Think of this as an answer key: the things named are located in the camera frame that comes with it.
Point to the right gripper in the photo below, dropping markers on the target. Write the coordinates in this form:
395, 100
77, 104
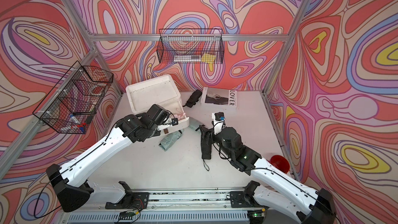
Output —
204, 131

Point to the black umbrella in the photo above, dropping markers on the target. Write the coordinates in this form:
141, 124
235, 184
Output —
206, 152
193, 99

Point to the white drawer cabinet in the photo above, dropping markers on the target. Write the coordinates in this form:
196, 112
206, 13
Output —
160, 90

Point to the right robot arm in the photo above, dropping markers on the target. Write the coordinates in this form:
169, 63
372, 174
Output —
271, 187

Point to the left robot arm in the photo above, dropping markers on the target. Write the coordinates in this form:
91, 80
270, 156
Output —
70, 181

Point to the mint umbrella upper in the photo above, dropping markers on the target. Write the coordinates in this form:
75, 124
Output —
194, 124

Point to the mint umbrella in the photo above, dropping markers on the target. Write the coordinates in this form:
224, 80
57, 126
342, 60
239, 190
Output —
169, 140
194, 124

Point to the mint umbrella lower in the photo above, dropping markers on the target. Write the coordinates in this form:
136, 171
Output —
169, 140

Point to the LOVER book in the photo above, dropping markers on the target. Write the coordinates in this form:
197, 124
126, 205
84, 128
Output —
219, 98

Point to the yellow item in basket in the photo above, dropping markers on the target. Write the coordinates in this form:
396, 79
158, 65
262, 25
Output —
208, 58

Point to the red metal cup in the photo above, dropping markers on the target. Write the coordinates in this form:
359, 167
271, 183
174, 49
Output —
280, 163

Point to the blue red marker in basket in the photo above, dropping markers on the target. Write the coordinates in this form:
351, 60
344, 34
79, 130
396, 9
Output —
77, 124

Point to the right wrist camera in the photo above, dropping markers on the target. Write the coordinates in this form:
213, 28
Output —
218, 122

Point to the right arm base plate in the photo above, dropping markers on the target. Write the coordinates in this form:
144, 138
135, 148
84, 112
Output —
245, 198

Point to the black wire basket back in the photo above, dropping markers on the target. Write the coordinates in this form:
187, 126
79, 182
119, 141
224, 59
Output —
187, 45

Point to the black wire basket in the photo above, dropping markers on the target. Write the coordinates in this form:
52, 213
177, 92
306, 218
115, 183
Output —
187, 45
82, 90

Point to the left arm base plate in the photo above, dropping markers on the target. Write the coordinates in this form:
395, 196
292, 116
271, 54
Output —
130, 200

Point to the black wire basket left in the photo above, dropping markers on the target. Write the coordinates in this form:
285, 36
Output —
82, 90

